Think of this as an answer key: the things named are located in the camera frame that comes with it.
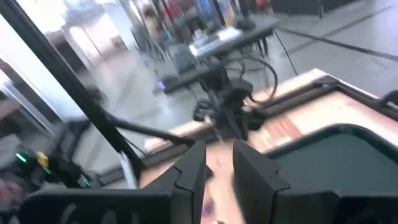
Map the dark green plastic tray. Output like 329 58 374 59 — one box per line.
265 123 398 194

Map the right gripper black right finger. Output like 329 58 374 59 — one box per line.
233 139 290 224

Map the dark grey desk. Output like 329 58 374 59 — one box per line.
154 17 281 95

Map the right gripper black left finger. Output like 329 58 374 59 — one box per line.
142 139 208 224

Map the thin black desk cable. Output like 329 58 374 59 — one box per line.
272 29 299 77

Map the black aluminium frame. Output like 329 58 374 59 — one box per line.
0 0 398 189

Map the black device with green lights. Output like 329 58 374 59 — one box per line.
12 148 91 191

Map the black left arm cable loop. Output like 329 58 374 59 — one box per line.
226 55 280 105

